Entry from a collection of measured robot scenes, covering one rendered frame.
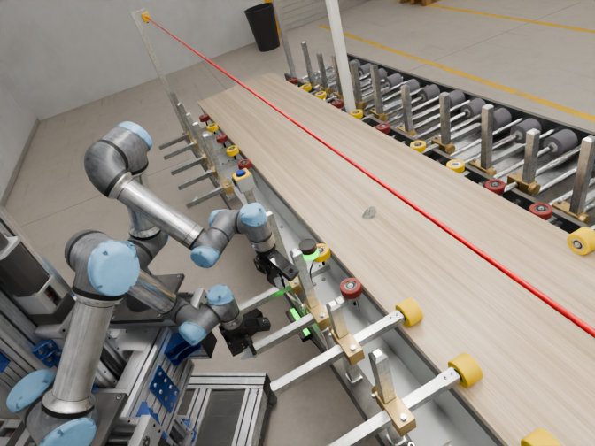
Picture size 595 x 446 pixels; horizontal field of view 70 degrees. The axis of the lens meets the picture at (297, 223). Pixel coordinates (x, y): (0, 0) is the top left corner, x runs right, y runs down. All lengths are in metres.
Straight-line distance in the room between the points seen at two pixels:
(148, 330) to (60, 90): 7.67
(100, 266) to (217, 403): 1.43
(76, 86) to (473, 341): 8.40
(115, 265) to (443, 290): 1.05
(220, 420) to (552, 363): 1.49
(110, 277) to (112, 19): 7.93
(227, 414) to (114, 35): 7.54
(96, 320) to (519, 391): 1.10
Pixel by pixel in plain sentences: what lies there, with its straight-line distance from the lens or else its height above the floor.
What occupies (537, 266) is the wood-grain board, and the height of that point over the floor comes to 0.90.
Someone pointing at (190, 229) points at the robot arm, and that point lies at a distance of 1.26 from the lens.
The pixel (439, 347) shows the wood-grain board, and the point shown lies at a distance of 1.41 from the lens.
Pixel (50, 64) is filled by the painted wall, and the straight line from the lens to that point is 9.01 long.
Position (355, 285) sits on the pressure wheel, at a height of 0.90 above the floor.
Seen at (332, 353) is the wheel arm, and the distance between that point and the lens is 1.36.
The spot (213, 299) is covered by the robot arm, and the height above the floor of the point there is 1.18.
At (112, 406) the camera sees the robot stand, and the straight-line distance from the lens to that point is 1.46.
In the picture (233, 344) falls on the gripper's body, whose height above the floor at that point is 0.96.
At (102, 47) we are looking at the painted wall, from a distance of 8.89.
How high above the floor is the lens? 2.06
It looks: 37 degrees down
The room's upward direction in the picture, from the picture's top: 18 degrees counter-clockwise
